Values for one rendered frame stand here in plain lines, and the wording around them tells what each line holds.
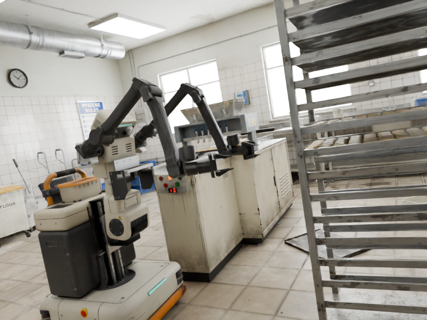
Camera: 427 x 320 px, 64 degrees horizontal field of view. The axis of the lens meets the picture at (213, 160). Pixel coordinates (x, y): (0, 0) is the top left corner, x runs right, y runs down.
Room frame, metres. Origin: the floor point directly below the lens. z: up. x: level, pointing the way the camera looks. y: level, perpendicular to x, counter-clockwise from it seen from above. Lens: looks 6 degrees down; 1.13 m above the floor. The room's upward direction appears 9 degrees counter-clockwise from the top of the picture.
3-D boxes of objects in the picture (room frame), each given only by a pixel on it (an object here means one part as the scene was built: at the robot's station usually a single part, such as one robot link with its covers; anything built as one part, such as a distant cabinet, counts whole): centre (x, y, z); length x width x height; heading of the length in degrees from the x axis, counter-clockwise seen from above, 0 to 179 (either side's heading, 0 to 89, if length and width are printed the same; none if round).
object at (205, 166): (1.45, 0.04, 0.96); 0.07 x 0.07 x 0.10; 5
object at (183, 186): (2.43, 0.32, 0.77); 0.24 x 0.04 x 0.14; 63
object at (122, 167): (1.95, 0.48, 0.92); 0.28 x 0.16 x 0.22; 155
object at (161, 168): (3.37, 0.01, 0.87); 2.01 x 0.03 x 0.07; 153
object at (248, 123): (3.20, -0.07, 1.01); 0.72 x 0.33 x 0.34; 63
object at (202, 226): (2.75, 0.15, 0.45); 0.70 x 0.34 x 0.90; 153
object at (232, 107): (3.20, -0.07, 1.25); 0.56 x 0.29 x 0.14; 63
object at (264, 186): (3.63, -0.29, 0.42); 1.28 x 0.72 x 0.84; 153
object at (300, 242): (2.72, -0.80, 0.01); 0.60 x 0.40 x 0.03; 22
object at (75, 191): (2.12, 0.85, 0.87); 0.23 x 0.15 x 0.11; 155
